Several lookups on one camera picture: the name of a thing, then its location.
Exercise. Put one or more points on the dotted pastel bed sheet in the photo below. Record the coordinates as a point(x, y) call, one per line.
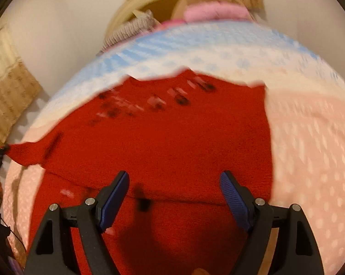
point(304, 137)

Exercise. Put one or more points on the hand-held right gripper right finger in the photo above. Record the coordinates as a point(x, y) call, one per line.
point(232, 197)

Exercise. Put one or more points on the red knitted sweater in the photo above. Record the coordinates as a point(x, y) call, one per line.
point(161, 137)

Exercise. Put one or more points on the pink pillow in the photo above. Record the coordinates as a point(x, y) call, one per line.
point(212, 11)

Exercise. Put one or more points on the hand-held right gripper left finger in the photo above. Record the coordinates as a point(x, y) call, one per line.
point(116, 194)

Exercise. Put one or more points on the cream wooden headboard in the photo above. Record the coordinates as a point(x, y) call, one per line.
point(123, 8)

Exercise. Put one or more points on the grey striped pillow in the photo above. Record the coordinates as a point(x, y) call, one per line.
point(126, 31)

